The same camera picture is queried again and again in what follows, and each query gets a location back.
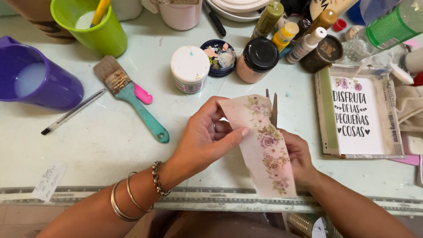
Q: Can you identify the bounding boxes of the person's right hand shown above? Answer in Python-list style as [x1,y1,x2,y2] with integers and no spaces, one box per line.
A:
[279,129,320,188]

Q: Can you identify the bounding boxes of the person's left hand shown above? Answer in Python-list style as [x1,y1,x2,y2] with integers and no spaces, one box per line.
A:
[161,96,250,193]

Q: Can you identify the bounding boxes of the floral paper strip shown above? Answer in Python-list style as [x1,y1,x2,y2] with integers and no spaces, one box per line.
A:
[218,95,297,199]

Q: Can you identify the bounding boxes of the metal scissors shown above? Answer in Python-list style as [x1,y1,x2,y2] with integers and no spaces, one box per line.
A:
[266,89,278,129]

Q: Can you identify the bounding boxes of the metallic ribbed roll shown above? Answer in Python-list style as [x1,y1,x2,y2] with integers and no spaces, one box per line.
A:
[286,213,342,238]

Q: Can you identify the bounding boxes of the framed lettered sign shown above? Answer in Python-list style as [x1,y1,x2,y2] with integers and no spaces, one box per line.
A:
[314,64,408,160]

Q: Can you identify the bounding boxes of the white paint jar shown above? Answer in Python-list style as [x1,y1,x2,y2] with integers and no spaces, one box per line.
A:
[170,45,211,94]

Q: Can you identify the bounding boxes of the person's brown trousers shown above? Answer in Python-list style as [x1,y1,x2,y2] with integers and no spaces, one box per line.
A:
[145,210,299,238]

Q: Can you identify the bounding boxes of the silver bangle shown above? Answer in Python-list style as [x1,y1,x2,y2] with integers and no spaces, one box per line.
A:
[110,178,146,222]
[126,171,154,214]

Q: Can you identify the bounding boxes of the dark blue paint-smeared lid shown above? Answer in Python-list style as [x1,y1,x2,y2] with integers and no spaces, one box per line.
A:
[200,39,237,78]

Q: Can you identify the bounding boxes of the peach paint jar black lid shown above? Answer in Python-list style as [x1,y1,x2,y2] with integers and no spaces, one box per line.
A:
[236,37,280,84]

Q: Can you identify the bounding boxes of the pink sheet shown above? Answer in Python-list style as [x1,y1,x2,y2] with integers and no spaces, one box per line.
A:
[388,132,421,166]

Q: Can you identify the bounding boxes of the brown jar bear lid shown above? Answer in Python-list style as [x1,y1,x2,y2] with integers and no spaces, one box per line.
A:
[299,34,344,74]

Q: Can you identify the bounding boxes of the white spray bottle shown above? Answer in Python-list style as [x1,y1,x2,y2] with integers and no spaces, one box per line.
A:
[286,27,328,65]

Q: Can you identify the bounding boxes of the white sponge block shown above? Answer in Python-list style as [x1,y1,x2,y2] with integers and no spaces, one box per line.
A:
[405,132,423,156]

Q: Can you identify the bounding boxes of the beige cloth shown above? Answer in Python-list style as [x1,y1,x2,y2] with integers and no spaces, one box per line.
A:
[395,85,423,133]

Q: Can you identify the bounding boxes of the black marker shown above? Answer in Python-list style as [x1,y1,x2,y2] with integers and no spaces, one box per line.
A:
[202,0,227,38]

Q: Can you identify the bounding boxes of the yellow paint bottle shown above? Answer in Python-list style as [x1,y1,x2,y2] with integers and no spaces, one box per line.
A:
[271,21,300,53]

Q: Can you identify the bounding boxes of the long metal ruler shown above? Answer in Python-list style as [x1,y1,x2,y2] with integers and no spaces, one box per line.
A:
[0,185,423,216]

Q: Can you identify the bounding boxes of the pink cup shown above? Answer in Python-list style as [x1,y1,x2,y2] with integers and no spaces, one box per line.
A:
[158,0,203,31]

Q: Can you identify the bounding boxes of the clear ballpoint pen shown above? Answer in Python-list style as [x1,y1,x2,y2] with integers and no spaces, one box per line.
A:
[41,87,108,136]

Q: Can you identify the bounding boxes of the white plastic piece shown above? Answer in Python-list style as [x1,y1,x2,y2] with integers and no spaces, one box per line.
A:
[386,62,414,86]

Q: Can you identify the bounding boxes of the dark paint bottle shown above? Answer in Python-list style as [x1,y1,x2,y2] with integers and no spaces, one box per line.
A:
[279,19,312,59]

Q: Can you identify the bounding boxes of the small beige lid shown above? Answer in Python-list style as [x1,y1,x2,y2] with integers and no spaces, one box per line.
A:
[344,24,365,42]

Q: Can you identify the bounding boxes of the red bottle cap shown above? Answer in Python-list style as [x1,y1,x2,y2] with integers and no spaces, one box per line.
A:
[332,18,348,33]

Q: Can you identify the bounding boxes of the ochre paint bottle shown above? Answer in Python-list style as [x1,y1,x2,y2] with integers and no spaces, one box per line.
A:
[305,9,338,35]

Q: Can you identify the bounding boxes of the white round plate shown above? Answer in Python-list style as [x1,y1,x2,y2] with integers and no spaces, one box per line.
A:
[205,0,272,23]

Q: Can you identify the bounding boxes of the olive green paint bottle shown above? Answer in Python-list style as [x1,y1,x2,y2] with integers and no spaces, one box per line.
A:
[250,1,285,40]

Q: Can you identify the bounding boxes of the green plastic cup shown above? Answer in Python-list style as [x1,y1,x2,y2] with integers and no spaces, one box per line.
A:
[50,0,128,59]

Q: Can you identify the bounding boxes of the white container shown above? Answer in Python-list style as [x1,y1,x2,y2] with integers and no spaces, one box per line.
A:
[110,0,143,21]

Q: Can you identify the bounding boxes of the clear bottle green label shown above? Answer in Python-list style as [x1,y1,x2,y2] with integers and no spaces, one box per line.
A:
[340,0,423,65]

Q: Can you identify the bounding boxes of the purple plastic jug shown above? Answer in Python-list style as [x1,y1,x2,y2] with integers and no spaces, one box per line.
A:
[0,36,84,111]

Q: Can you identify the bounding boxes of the handwritten paper note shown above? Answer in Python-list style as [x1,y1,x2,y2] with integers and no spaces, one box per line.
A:
[32,163,68,202]

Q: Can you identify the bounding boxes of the cream tube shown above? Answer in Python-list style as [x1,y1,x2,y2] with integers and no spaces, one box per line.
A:
[309,0,360,21]

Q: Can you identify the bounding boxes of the brown patterned pot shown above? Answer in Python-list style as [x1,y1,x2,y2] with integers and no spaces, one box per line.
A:
[3,0,77,45]

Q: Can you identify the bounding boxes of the silver chain bracelet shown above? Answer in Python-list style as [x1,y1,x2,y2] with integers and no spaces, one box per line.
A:
[151,161,173,197]

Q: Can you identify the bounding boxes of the pink tool handle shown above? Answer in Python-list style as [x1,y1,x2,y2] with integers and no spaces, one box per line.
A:
[134,83,154,105]

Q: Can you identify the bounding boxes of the flat brush teal handle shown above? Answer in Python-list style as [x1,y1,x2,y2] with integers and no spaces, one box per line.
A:
[93,55,170,144]

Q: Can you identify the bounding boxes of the yellow brush handle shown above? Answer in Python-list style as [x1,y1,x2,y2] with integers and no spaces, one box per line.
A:
[91,0,111,28]

